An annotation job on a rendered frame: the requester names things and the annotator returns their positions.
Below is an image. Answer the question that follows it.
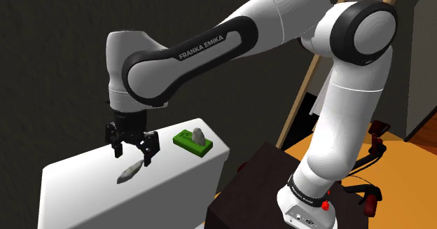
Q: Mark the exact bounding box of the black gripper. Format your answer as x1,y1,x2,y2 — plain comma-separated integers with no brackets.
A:
104,110,161,168

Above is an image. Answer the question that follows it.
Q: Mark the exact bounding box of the grey pointed elongated object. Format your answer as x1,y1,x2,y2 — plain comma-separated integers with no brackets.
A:
116,159,144,185

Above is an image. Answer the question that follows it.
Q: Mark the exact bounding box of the green flat box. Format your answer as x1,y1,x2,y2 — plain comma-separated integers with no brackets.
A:
172,129,214,158

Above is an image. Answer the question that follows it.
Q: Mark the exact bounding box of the white toilet cistern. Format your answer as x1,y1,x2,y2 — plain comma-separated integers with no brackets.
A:
37,118,230,229

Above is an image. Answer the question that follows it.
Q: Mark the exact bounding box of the grey rounded stone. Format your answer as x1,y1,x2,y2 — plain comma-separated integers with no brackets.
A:
191,127,207,146

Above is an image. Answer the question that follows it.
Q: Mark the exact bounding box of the dark robot stand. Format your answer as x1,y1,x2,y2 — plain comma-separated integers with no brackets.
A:
204,142,370,229

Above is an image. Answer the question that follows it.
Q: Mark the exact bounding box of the black and red frame machine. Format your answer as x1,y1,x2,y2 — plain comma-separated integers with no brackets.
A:
340,120,392,219

